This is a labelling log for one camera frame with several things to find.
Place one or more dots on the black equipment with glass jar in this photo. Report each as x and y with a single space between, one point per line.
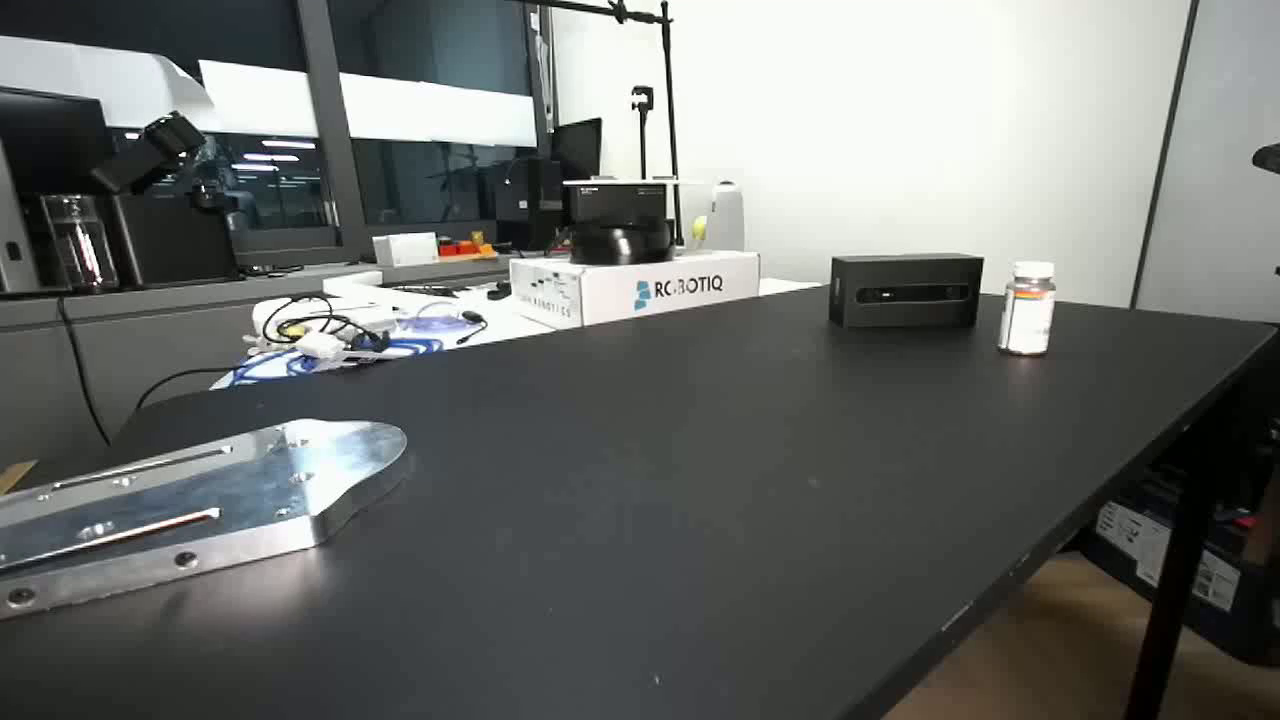
81 200

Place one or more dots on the translucent white plastic bottle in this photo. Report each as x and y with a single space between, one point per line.
724 223

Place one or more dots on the white pill bottle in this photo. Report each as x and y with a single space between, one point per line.
1025 318

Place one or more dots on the black computer monitor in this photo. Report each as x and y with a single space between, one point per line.
578 145

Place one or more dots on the orange small object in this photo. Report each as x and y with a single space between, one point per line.
464 246

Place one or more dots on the black crate with white labels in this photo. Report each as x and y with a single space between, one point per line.
1222 562

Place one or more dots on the silver metal mounting plate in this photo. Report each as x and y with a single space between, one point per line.
172 505

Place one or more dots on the white Robotiq cardboard box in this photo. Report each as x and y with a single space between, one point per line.
642 285

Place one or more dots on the small white box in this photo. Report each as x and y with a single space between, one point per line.
405 250

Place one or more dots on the black device with round lens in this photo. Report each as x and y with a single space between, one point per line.
623 223

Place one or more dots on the black table leg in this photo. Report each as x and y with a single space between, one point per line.
1183 575

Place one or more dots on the black rectangular box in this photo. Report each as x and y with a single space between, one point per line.
907 291

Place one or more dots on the black vertical stand pole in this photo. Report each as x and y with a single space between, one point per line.
646 134

